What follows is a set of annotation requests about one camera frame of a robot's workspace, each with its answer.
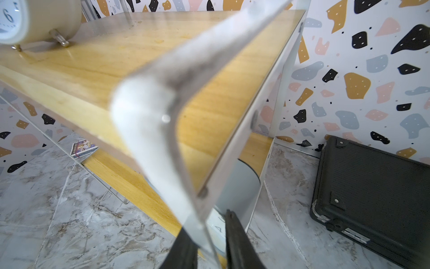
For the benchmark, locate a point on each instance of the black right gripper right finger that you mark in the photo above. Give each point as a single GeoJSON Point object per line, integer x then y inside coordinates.
{"type": "Point", "coordinates": [239, 250]}

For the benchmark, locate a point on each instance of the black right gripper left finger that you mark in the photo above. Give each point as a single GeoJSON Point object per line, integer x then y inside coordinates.
{"type": "Point", "coordinates": [183, 253]}

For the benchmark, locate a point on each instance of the wooden shelf white metal frame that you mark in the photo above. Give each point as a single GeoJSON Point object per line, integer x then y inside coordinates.
{"type": "Point", "coordinates": [171, 98]}

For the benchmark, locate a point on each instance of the white twin-bell clock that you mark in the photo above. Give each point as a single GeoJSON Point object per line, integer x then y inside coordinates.
{"type": "Point", "coordinates": [24, 22]}

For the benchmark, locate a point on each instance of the small picture card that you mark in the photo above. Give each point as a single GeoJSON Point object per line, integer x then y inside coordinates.
{"type": "Point", "coordinates": [82, 148]}

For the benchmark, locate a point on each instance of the black flat case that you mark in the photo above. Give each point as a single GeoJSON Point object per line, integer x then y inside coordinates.
{"type": "Point", "coordinates": [377, 199]}

